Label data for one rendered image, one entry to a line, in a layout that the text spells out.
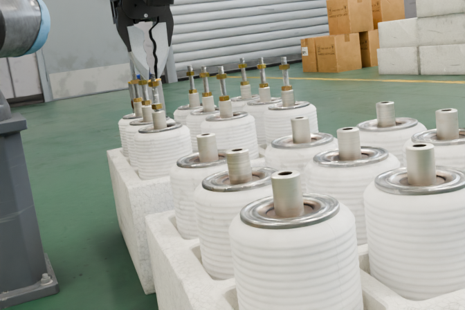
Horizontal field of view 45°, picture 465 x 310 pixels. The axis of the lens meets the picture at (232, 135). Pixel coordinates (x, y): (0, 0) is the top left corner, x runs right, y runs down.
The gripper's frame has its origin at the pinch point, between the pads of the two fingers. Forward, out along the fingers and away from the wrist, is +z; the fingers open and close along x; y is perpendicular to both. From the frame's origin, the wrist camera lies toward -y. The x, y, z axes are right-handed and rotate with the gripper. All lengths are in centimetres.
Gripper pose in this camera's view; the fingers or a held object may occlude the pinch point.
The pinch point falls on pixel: (153, 71)
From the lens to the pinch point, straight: 94.2
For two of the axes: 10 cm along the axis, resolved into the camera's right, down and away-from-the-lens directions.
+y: -4.2, -1.0, 9.0
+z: 1.3, 9.8, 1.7
